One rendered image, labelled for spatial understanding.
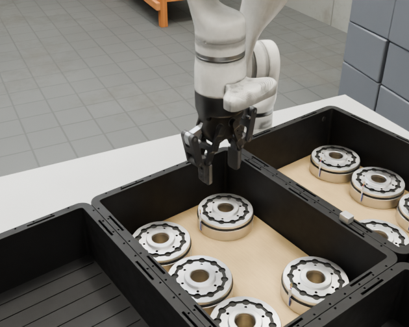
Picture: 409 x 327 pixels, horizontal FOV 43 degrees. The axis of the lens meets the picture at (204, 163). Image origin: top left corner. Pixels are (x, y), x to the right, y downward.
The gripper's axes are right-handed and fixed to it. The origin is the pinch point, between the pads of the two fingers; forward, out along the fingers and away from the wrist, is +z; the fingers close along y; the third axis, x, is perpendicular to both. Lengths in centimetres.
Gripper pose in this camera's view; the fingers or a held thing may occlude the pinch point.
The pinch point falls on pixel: (220, 167)
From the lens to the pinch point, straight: 83.1
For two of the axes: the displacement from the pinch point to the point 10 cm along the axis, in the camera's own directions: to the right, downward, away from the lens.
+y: -7.5, 3.8, -5.4
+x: 6.6, 4.1, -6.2
